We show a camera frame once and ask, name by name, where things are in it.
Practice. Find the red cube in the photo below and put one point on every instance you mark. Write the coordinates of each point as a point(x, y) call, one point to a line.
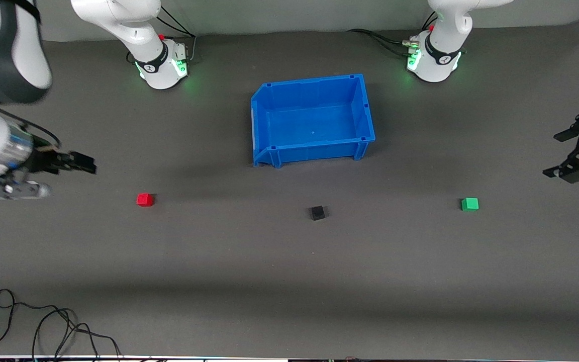
point(145, 199)

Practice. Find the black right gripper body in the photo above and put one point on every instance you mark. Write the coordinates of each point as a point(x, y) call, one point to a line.
point(47, 162)

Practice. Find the blue plastic storage bin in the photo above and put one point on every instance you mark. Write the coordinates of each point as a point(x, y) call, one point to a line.
point(312, 120)

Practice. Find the black cube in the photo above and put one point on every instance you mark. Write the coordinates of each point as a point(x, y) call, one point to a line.
point(317, 212)

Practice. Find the green cube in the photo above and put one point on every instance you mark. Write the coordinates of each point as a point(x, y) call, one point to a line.
point(469, 203)

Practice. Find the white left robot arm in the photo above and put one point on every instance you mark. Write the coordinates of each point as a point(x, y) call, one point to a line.
point(443, 45)

